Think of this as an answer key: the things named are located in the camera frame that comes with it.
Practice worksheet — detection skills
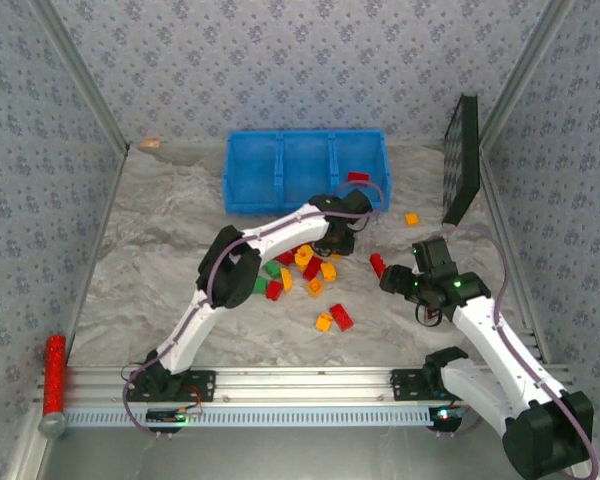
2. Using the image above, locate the blue three-compartment plastic bin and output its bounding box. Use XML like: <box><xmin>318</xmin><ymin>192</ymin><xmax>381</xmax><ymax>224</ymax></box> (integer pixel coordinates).
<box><xmin>223</xmin><ymin>128</ymin><xmax>392</xmax><ymax>217</ymax></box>

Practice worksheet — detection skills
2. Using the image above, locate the black perforated panel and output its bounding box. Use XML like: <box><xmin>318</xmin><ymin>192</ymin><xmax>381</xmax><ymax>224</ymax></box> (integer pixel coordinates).
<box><xmin>440</xmin><ymin>93</ymin><xmax>481</xmax><ymax>226</ymax></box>

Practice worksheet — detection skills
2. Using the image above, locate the small circuit board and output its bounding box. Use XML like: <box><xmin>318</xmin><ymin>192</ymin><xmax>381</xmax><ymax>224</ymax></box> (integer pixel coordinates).
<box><xmin>428</xmin><ymin>405</ymin><xmax>465</xmax><ymax>432</ymax></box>
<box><xmin>146</xmin><ymin>407</ymin><xmax>205</xmax><ymax>425</ymax></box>

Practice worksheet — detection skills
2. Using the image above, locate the red glitter cylinder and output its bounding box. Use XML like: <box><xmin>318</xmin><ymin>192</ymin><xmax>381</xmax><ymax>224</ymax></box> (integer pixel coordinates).
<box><xmin>38</xmin><ymin>333</ymin><xmax>68</xmax><ymax>440</ymax></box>

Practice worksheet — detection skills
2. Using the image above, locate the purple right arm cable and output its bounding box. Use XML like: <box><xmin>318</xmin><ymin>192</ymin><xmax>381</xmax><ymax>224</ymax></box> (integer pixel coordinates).
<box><xmin>439</xmin><ymin>224</ymin><xmax>600</xmax><ymax>480</ymax></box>

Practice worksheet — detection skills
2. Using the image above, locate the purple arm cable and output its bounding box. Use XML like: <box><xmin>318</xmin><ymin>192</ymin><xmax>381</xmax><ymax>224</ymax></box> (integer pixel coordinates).
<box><xmin>439</xmin><ymin>224</ymin><xmax>600</xmax><ymax>480</ymax></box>
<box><xmin>122</xmin><ymin>179</ymin><xmax>385</xmax><ymax>441</ymax></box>

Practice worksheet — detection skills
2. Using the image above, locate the aluminium side rail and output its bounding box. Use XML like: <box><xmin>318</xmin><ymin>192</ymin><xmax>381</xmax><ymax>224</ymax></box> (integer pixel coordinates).
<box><xmin>64</xmin><ymin>144</ymin><xmax>131</xmax><ymax>364</ymax></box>
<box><xmin>479</xmin><ymin>147</ymin><xmax>554</xmax><ymax>364</ymax></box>

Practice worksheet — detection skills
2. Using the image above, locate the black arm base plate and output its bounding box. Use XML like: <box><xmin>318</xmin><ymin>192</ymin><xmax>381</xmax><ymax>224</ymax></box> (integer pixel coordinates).
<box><xmin>390</xmin><ymin>368</ymin><xmax>481</xmax><ymax>401</ymax></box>
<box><xmin>124</xmin><ymin>368</ymin><xmax>217</xmax><ymax>404</ymax></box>

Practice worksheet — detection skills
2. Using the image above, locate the aluminium mounting rail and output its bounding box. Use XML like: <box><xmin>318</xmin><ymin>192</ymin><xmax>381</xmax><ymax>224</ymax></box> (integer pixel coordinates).
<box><xmin>34</xmin><ymin>364</ymin><xmax>576</xmax><ymax>407</ymax></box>

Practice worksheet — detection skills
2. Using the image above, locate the aluminium corner post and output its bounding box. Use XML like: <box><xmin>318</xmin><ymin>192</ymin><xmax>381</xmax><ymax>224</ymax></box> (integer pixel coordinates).
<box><xmin>479</xmin><ymin>0</ymin><xmax>579</xmax><ymax>149</ymax></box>
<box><xmin>29</xmin><ymin>0</ymin><xmax>131</xmax><ymax>151</ymax></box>

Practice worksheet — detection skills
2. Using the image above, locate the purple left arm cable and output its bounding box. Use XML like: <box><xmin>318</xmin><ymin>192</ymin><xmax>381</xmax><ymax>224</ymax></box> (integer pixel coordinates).
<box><xmin>122</xmin><ymin>179</ymin><xmax>385</xmax><ymax>441</ymax></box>

